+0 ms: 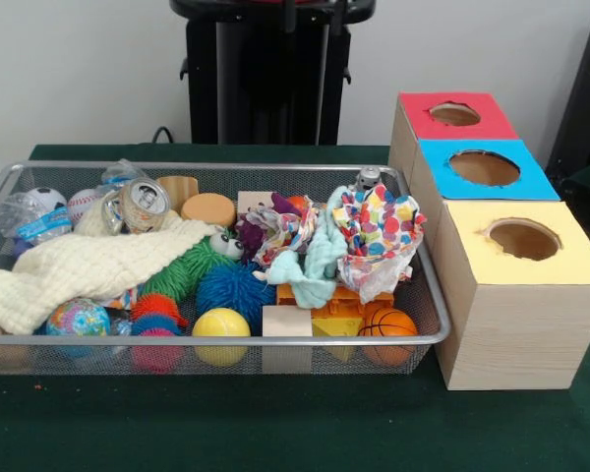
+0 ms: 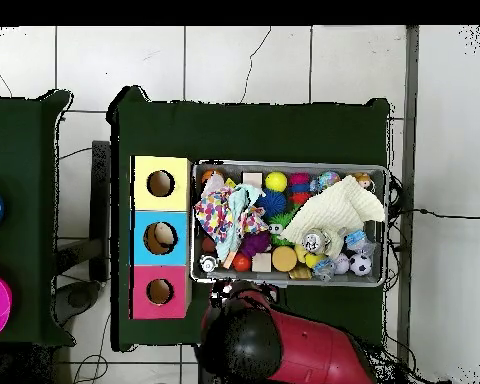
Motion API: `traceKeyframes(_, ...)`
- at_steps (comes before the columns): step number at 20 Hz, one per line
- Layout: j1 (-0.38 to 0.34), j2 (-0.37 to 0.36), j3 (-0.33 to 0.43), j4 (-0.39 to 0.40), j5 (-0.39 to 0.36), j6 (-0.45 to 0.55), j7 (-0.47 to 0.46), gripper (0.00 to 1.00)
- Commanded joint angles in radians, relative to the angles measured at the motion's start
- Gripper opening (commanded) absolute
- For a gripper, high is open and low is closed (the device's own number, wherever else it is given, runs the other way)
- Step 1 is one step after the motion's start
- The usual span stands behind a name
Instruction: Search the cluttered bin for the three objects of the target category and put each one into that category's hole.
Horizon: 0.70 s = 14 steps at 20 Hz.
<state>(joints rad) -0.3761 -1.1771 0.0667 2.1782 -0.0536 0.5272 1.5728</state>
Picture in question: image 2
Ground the black floor cable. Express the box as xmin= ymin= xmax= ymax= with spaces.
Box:
xmin=387 ymin=206 xmax=480 ymax=220

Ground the colourful spotted cloth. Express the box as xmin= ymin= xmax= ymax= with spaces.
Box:
xmin=193 ymin=185 xmax=235 ymax=245

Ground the cream knitted cloth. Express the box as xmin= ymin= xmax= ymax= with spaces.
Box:
xmin=279 ymin=174 xmax=386 ymax=259

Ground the blue spiky ball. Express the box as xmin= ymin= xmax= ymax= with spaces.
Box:
xmin=255 ymin=189 xmax=288 ymax=219

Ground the black and white soccer ball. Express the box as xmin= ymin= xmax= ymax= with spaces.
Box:
xmin=348 ymin=252 xmax=373 ymax=277

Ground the shallow clear mesh bin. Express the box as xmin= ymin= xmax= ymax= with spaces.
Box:
xmin=189 ymin=159 xmax=390 ymax=288

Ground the crushed silver metal can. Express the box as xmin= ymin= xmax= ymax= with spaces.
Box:
xmin=301 ymin=227 xmax=332 ymax=255

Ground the light teal cloth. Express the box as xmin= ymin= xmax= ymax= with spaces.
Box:
xmin=215 ymin=182 xmax=267 ymax=263

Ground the dark green table cloth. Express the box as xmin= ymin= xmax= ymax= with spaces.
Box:
xmin=0 ymin=89 xmax=76 ymax=348
xmin=106 ymin=84 xmax=391 ymax=353

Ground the yellow ball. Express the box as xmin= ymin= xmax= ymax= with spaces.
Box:
xmin=264 ymin=171 xmax=288 ymax=193

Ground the globe print ball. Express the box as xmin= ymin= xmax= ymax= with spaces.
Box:
xmin=309 ymin=170 xmax=342 ymax=193

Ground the wooden box with three holes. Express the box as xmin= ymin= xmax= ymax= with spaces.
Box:
xmin=129 ymin=155 xmax=193 ymax=320

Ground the black stand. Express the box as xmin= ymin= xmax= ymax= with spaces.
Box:
xmin=53 ymin=139 xmax=112 ymax=325

